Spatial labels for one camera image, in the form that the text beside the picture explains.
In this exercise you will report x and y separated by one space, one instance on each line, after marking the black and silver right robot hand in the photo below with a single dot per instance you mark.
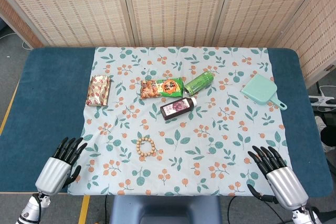
284 184

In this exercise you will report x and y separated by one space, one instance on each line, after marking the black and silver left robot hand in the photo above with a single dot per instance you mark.
53 172

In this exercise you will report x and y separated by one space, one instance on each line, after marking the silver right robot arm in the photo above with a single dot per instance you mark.
304 216

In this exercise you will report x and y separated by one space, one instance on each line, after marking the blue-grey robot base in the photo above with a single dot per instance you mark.
165 209

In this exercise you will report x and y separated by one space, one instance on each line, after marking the gold and red snack packet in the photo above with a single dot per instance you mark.
99 90

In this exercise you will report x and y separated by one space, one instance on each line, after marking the mint green plastic dustpan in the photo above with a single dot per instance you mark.
258 90

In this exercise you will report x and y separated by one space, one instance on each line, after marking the floral leaf and fruit tablecloth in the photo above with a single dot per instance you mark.
183 140

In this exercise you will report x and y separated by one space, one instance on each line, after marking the purple juice bottle white cap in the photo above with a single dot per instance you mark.
176 108

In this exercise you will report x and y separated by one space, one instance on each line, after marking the green energy drink can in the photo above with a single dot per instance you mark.
199 82

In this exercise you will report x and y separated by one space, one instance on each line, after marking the green and orange snack bag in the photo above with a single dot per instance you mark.
162 87

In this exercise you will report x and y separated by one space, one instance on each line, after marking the woven bamboo screen panel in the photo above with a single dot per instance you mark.
176 6
262 6
15 22
317 37
73 6

